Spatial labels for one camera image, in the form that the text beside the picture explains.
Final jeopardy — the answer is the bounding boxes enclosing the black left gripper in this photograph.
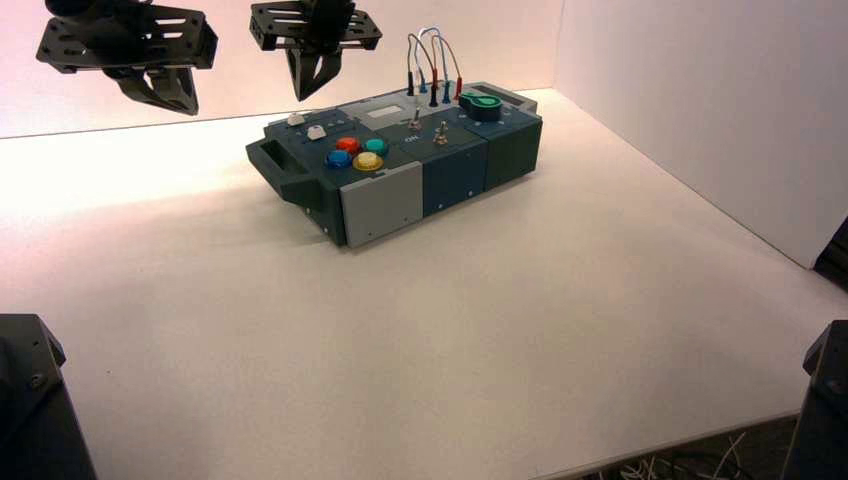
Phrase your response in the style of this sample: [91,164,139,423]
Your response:
[35,0,219,117]

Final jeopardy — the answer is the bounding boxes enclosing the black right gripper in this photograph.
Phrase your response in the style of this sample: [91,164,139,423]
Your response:
[249,0,384,103]

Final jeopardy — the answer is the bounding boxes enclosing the dark blue grey control box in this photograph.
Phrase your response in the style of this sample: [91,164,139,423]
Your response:
[245,82,544,250]

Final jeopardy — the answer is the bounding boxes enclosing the green rotary knob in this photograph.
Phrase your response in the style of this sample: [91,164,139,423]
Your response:
[458,91,504,123]

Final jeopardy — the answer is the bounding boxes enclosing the grey wire with black plugs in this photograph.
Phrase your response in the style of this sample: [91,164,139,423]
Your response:
[405,33,440,109]

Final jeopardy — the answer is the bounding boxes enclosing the white wire with blue plugs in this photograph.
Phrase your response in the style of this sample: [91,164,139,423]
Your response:
[415,27,452,105]

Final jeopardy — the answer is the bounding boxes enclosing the red wire with red plugs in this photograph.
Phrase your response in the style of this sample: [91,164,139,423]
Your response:
[430,34,464,101]

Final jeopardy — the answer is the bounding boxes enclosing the white cables on floor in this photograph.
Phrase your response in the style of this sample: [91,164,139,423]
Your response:
[616,433,750,480]

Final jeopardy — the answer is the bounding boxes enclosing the dark object behind wall panel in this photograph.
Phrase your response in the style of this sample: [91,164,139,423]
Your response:
[812,218,848,293]

